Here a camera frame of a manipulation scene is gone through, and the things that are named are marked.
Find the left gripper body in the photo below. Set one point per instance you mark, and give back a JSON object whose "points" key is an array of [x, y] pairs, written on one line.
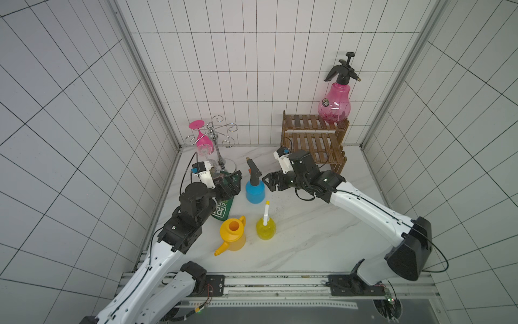
{"points": [[221, 192]]}

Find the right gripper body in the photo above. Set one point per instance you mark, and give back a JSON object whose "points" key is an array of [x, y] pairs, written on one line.
{"points": [[284, 178]]}

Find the blue spray bottle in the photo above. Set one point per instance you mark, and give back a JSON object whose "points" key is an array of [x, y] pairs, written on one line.
{"points": [[255, 188]]}

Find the yellow spray bottle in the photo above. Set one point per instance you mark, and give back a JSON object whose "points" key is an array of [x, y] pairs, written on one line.
{"points": [[266, 227]]}

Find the pink pressure sprayer bottle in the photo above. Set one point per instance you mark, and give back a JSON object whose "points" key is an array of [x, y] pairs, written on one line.
{"points": [[336, 106]]}

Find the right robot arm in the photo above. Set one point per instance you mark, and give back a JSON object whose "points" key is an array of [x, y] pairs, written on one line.
{"points": [[410, 242]]}

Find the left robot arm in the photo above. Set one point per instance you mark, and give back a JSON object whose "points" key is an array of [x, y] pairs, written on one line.
{"points": [[163, 280]]}

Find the yellow watering can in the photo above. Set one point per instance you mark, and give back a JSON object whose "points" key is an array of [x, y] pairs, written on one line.
{"points": [[232, 234]]}

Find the wooden two-tier shelf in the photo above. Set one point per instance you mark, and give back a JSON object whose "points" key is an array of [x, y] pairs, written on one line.
{"points": [[313, 134]]}

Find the green snack bag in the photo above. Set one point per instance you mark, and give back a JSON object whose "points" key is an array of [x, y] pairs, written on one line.
{"points": [[222, 211]]}

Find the pink wine glass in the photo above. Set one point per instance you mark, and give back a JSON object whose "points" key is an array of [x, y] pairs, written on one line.
{"points": [[203, 142]]}

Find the chrome wine glass rack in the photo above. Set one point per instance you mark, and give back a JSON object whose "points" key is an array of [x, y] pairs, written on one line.
{"points": [[219, 134]]}

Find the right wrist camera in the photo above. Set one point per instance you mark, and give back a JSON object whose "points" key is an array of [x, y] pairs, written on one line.
{"points": [[282, 156]]}

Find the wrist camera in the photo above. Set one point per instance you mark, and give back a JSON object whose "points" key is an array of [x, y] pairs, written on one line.
{"points": [[202, 170], [282, 156]]}

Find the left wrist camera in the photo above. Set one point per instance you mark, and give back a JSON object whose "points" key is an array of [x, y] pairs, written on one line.
{"points": [[202, 170]]}

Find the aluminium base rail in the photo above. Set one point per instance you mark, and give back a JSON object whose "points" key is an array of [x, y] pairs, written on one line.
{"points": [[310, 289]]}

